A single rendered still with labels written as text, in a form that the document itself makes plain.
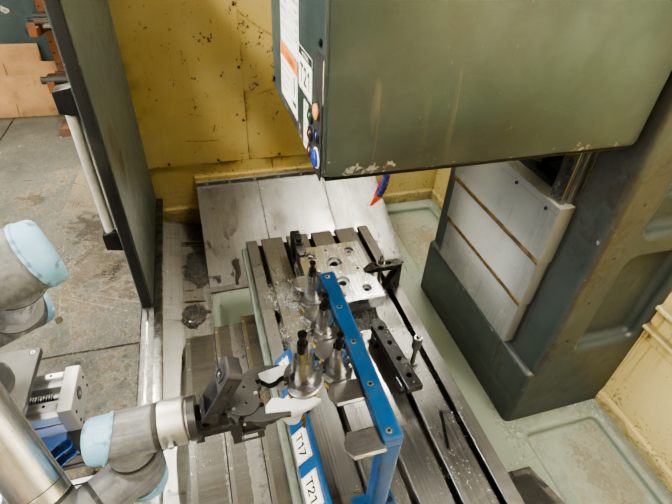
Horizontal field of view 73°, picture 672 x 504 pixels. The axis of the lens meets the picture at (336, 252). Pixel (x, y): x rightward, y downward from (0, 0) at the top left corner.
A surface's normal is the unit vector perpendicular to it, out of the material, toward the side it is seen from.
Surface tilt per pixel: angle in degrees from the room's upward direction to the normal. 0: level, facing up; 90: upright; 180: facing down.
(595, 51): 90
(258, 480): 8
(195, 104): 90
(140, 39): 90
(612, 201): 90
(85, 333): 0
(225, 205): 24
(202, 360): 8
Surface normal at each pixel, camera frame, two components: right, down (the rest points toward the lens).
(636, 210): 0.28, 0.62
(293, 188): 0.16, -0.45
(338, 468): 0.04, -0.77
